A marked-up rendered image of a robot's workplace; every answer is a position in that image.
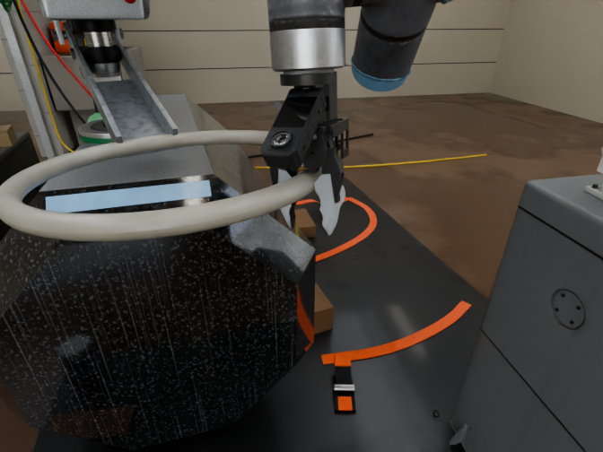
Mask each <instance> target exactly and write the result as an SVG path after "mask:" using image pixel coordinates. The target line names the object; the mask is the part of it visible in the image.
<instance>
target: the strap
mask: <svg viewBox="0 0 603 452"><path fill-rule="evenodd" d="M347 200H349V201H351V202H353V203H355V204H358V205H360V206H361V207H362V208H363V209H364V210H365V211H366V212H367V213H368V215H369V217H370V224H369V226H368V227H367V229H366V230H365V231H364V232H363V233H361V234H360V235H359V236H357V237H356V238H354V239H352V240H350V241H348V242H346V243H345V244H343V245H341V246H339V247H337V248H334V249H331V250H329V251H328V252H325V253H322V254H320V255H317V256H316V262H317V261H319V260H322V259H324V258H327V257H330V256H333V255H335V254H337V253H339V252H342V251H344V250H346V249H348V248H350V247H351V246H353V245H355V244H357V243H358V242H360V241H362V240H363V239H365V238H367V237H368V236H369V235H370V234H371V233H372V232H373V231H374V229H375V227H376V225H377V217H376V215H375V213H374V211H373V210H372V209H371V208H370V207H369V206H367V205H366V204H364V203H362V202H360V201H358V200H356V199H354V198H352V197H345V200H344V202H345V201H347ZM312 202H317V201H315V200H313V199H307V200H302V201H299V202H296V205H298V204H307V203H312ZM471 306H472V305H470V304H468V303H466V302H465V301H463V300H462V301H461V302H460V303H459V304H458V306H457V307H456V308H455V309H453V310H452V311H451V312H450V313H449V314H448V315H447V316H445V317H443V318H442V319H440V320H439V321H437V322H435V323H434V324H432V325H430V326H428V327H426V328H424V329H422V330H420V331H418V332H416V333H414V334H412V335H409V336H407V337H404V338H402V339H399V340H396V341H394V342H392V343H386V344H383V345H380V346H376V347H372V348H367V349H362V350H356V351H350V352H337V353H330V354H323V355H321V357H322V360H323V364H324V365H325V364H331V363H335V358H334V356H335V354H339V355H350V356H351V361H357V360H363V359H369V358H373V357H377V356H381V355H385V354H388V353H392V352H396V351H399V350H402V349H405V348H407V347H409V346H412V345H414V344H416V343H420V342H422V341H423V340H425V339H427V338H429V337H431V336H433V335H436V334H437V333H439V332H440V331H442V330H443V329H445V328H447V327H448V326H450V325H452V324H453V323H454V322H456V321H457V320H458V319H459V318H460V317H462V316H463V314H464V313H465V312H466V311H467V310H468V309H469V308H470V307H471Z"/></svg>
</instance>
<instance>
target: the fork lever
mask: <svg viewBox="0 0 603 452"><path fill-rule="evenodd" d="M63 26H64V30H62V33H63V36H64V39H67V41H68V44H69V46H70V53H71V56H72V59H76V62H77V64H78V65H79V67H80V70H81V72H82V74H83V77H84V80H85V81H86V83H87V85H88V88H89V90H90V92H91V94H92V97H93V99H94V101H95V103H96V106H97V108H98V110H99V112H100V115H101V117H102V119H103V121H104V124H105V126H106V127H107V129H108V132H109V135H110V137H111V140H112V142H113V143H114V142H117V143H123V141H124V140H129V139H135V138H140V137H146V136H153V135H166V134H172V135H178V134H179V131H178V128H177V127H176V125H175V124H174V122H173V121H172V119H171V118H170V116H169V114H168V113H167V111H166V110H165V108H164V107H163V105H162V104H161V103H160V101H159V100H158V98H157V97H156V95H155V94H154V92H153V91H152V89H151V88H150V86H149V85H148V83H147V82H146V80H145V79H144V78H143V76H142V75H141V73H140V72H139V70H138V69H137V67H136V66H135V64H134V62H133V61H132V59H131V58H130V56H129V55H128V53H127V51H126V49H125V47H123V46H122V45H121V43H120V42H119V40H118V38H117V37H116V36H115V34H114V31H110V36H111V40H112V44H113V45H116V46H117V47H119V48H120V53H121V57H122V60H120V63H121V64H122V65H123V67H124V68H125V70H126V72H127V74H128V75H129V77H130V79H131V80H122V81H109V82H95V80H94V78H93V76H92V73H91V71H90V69H89V67H88V65H87V63H86V61H85V59H84V57H83V54H82V52H81V50H80V49H79V47H78V45H77V43H76V41H75V39H85V37H84V34H83V32H77V30H70V28H69V26H68V24H67V22H63ZM51 32H52V35H53V39H54V41H57V40H58V37H57V32H56V31H55V30H54V29H51ZM173 149H179V147H177V148H169V149H162V150H155V151H149V152H140V153H136V154H131V155H127V156H122V157H119V158H126V157H130V156H136V155H141V154H147V153H152V152H162V151H168V150H173Z"/></svg>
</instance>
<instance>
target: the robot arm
mask: <svg viewBox="0 0 603 452"><path fill-rule="evenodd" d="M451 1H453V0H267V11H268V22H269V31H270V33H269V37H270V48H271V60H272V69H273V70H274V71H275V72H284V73H283V74H280V83H281V85H282V86H293V88H294V89H290V90H289V92H288V94H287V96H286V98H285V100H284V103H283V105H282V107H281V108H280V110H279V112H278V114H277V116H276V118H275V121H274V123H273V125H272V126H271V128H270V130H269V132H268V134H267V137H266V139H265V141H264V142H263V144H262V146H261V148H260V151H261V153H262V156H263V158H264V160H265V162H266V164H267V166H268V167H270V175H271V179H272V183H273V185H275V184H278V183H280V182H283V181H285V180H287V179H289V178H292V177H294V176H296V175H298V172H299V168H304V169H310V170H311V172H312V173H314V174H315V173H317V172H318V171H319V168H320V167H321V173H322V174H321V175H320V176H319V177H318V178H317V179H316V180H315V182H314V188H315V192H316V194H317V195H318V196H319V200H320V208H319V210H320V212H321V214H322V227H323V229H324V230H325V232H326V233H327V235H331V234H332V232H333V230H334V228H335V227H336V223H337V219H338V215H339V209H340V206H341V205H342V203H343V202H344V200H345V188H344V186H342V184H343V180H344V165H343V162H342V160H341V159H343V158H345V157H346V156H348V155H349V118H338V117H337V74H336V71H334V69H337V68H343V67H344V66H345V8H346V7H357V6H361V7H362V9H361V14H360V19H359V24H358V30H357V35H356V40H355V45H354V54H353V55H352V58H351V63H352V73H353V76H354V79H355V80H356V81H357V82H358V83H359V84H361V86H363V87H364V88H366V89H368V90H371V91H380V92H382V91H393V90H395V89H396V88H398V87H399V86H401V85H402V84H403V83H404V82H405V80H406V78H407V77H408V76H409V75H410V73H411V71H412V64H413V62H414V60H415V56H416V53H417V50H418V49H419V46H420V44H421V41H422V38H423V36H424V33H425V30H426V27H427V25H428V23H429V21H430V19H431V17H432V15H433V10H434V8H435V6H436V3H442V4H447V3H448V2H451ZM344 131H345V149H344ZM339 135H341V143H339V142H338V136H339ZM339 150H341V159H340V158H339V157H338V151H339ZM295 205H296V202H294V203H292V204H289V205H287V206H286V207H283V208H281V211H282V214H283V216H284V218H285V220H286V222H287V224H288V226H289V228H290V229H293V228H294V224H295V216H296V215H295V211H294V207H295Z"/></svg>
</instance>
